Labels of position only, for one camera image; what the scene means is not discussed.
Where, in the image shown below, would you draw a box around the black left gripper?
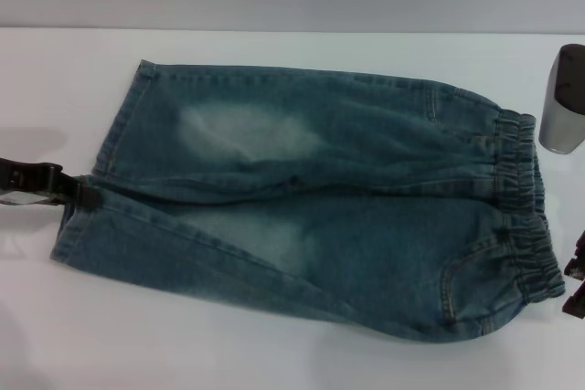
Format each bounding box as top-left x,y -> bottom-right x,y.
0,156 -> 101,211

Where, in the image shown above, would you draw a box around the blue denim shorts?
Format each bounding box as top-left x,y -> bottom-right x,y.
48,58 -> 567,334

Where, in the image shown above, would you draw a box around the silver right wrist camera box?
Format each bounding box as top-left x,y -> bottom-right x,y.
538,43 -> 585,154

